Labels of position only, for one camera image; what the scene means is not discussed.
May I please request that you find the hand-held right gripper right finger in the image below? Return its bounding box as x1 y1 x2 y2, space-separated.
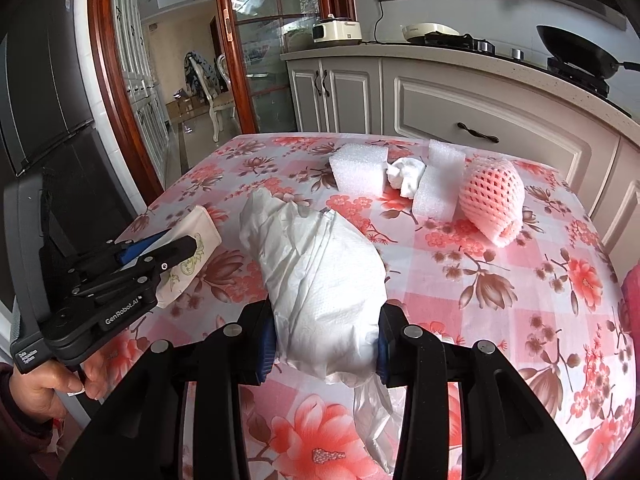
375 304 588 480

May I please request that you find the dark patterned garment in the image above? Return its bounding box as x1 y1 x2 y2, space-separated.
182 50 221 98

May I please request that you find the white kitchen base cabinet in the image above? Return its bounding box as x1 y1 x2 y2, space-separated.
280 42 640 281

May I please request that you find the white tissue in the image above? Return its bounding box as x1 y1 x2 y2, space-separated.
385 156 428 198

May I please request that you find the white rice cooker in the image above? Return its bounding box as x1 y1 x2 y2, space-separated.
312 14 363 45

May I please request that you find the dark grey refrigerator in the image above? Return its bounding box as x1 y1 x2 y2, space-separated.
0 0 150 341

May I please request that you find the floral tablecloth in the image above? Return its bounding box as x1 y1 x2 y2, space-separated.
115 132 640 480

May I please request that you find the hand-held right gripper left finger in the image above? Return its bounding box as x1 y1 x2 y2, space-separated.
57 301 278 480

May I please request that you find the black power cable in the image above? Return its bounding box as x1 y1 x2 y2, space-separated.
373 0 402 44

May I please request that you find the white dining chair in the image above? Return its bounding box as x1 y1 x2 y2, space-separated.
197 52 238 142

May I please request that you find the red wooden door frame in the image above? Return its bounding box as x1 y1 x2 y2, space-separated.
87 0 166 206

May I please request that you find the large white plastic bag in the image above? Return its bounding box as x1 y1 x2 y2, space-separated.
239 187 396 476

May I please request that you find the white foam block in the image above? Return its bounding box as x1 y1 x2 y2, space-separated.
412 140 467 222
329 143 390 194

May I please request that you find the pink foam fruit net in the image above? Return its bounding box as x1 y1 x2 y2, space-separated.
457 155 526 247

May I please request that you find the white tissue packet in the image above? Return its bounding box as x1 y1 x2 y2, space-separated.
150 205 222 309

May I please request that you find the cardboard box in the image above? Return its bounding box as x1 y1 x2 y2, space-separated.
165 91 207 123

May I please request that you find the white tall cabinet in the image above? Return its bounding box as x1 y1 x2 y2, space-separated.
114 0 171 176

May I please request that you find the black gas cooktop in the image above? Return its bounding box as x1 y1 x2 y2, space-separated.
422 31 633 117

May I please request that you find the black wok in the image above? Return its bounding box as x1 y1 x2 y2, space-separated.
536 25 640 81

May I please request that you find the person's left hand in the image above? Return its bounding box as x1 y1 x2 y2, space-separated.
11 354 112 424

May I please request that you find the pink-lined waste bin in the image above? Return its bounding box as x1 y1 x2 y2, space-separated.
619 264 640 361

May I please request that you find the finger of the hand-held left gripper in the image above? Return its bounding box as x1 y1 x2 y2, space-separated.
65 230 174 287
70 235 198 312

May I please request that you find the translucent plastic container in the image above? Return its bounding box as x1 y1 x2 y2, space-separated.
284 26 315 53

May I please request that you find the glass sliding door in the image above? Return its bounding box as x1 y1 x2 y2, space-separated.
212 0 357 136

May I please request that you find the black drawer handle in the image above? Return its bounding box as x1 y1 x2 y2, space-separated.
456 121 501 143

